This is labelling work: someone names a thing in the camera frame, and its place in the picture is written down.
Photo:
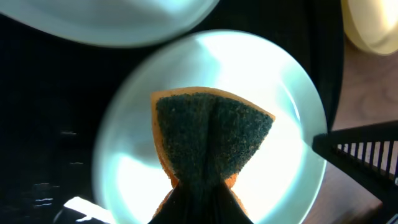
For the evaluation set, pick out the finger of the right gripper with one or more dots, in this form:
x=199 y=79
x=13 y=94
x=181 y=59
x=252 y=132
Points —
x=368 y=154

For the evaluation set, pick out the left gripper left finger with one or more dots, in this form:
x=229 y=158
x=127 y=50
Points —
x=177 y=208

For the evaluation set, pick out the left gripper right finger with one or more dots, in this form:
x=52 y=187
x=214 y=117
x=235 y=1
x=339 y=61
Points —
x=222 y=208

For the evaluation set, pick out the light blue plate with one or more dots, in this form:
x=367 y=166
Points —
x=281 y=181
x=110 y=23

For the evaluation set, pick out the green orange sponge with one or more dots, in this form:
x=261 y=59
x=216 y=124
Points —
x=204 y=137

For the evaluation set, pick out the yellow plate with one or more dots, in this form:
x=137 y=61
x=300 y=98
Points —
x=371 y=25

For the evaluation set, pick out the light blue plate top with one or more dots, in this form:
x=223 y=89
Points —
x=110 y=23

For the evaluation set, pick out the black round tray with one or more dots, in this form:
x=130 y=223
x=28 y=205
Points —
x=54 y=93

